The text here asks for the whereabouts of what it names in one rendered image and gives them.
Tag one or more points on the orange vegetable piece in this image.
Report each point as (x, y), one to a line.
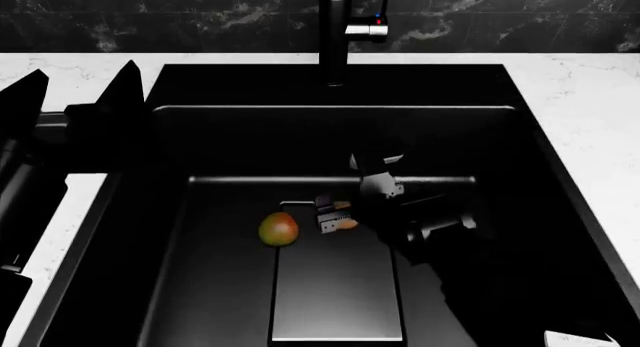
(350, 223)

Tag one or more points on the black sink faucet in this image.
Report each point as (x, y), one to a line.
(333, 54)

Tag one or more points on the grey sink bottom plate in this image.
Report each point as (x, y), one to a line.
(335, 287)

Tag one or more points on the black kitchen sink basin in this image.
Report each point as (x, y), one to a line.
(235, 144)

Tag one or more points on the white tray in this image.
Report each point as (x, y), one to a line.
(570, 339)

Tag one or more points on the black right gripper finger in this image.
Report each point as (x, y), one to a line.
(327, 203)
(331, 222)

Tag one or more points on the red green mango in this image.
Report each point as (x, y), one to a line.
(278, 230)

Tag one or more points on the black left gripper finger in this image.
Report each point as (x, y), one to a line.
(125, 86)
(26, 99)

